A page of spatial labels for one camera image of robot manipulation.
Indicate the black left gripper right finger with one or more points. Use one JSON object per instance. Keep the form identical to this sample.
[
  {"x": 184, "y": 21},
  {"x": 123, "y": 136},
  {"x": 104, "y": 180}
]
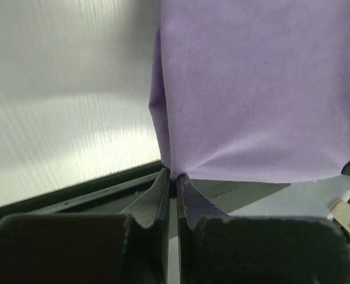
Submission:
[{"x": 201, "y": 234}]

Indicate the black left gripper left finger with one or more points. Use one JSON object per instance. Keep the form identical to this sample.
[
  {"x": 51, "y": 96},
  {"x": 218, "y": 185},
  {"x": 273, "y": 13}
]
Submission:
[{"x": 145, "y": 249}]

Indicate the purple t-shirt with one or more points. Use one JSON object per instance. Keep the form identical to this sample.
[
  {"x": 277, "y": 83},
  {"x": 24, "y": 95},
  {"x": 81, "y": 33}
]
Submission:
[{"x": 255, "y": 91}]

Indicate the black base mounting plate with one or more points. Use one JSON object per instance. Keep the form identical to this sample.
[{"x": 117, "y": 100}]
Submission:
[{"x": 92, "y": 195}]

